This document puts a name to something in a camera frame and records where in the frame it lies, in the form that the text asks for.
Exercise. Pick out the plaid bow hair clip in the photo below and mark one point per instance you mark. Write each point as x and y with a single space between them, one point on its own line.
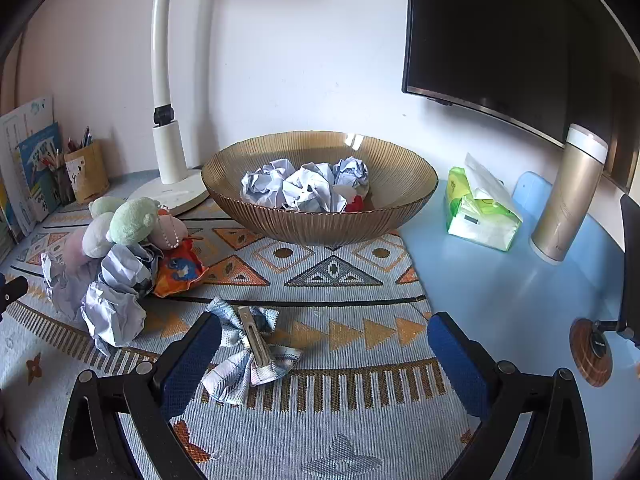
256 363

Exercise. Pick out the green tissue pack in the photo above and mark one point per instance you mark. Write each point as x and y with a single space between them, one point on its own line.
479 208

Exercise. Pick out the paper ball pile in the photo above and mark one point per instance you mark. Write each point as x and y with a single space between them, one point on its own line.
105 292

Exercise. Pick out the black monitor screen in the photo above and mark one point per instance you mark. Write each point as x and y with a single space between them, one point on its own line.
540 65

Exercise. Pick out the amber ribbed glass bowl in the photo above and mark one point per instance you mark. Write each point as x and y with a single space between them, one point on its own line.
401 183

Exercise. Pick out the orange snack packet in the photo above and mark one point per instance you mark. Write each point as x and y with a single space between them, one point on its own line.
179 270

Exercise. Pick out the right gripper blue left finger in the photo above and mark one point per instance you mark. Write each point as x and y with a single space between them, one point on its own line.
93 444

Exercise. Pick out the upright books stack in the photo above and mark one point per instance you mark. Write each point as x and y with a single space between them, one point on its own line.
30 140

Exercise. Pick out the white desk lamp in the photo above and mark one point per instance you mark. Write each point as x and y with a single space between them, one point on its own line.
178 187

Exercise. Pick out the black mesh pen cup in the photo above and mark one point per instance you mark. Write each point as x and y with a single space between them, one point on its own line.
56 165

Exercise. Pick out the gold thermos bottle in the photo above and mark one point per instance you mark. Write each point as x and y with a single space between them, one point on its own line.
571 195

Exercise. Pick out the crumpled paper in bowl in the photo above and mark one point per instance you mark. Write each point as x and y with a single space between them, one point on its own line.
325 188

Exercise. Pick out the round wooden stand base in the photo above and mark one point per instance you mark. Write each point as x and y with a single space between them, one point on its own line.
589 347

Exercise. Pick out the pastel plush toy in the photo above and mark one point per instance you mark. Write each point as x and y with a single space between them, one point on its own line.
115 221

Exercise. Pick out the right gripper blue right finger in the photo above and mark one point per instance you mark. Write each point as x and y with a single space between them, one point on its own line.
556 444

